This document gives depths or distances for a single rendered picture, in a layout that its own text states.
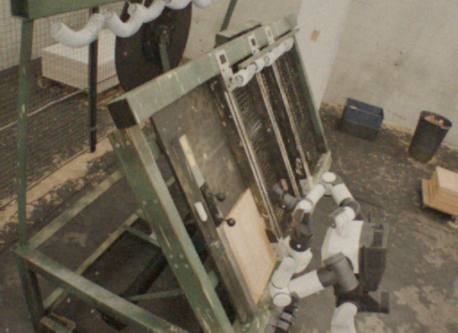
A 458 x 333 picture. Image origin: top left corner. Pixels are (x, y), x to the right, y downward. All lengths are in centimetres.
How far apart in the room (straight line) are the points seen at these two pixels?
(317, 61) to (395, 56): 177
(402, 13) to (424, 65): 91
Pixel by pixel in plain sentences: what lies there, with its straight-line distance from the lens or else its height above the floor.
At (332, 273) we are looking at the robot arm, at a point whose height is 132.
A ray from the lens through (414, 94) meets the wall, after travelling 706.
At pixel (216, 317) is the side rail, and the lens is 168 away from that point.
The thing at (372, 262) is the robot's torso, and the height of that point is 132.
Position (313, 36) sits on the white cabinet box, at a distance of 550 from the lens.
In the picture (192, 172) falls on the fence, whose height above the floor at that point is 158.
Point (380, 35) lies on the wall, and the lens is 682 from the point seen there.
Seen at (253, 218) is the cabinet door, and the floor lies 118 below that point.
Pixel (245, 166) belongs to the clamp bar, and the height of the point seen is 142.
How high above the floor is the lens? 249
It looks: 33 degrees down
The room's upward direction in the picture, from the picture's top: 12 degrees clockwise
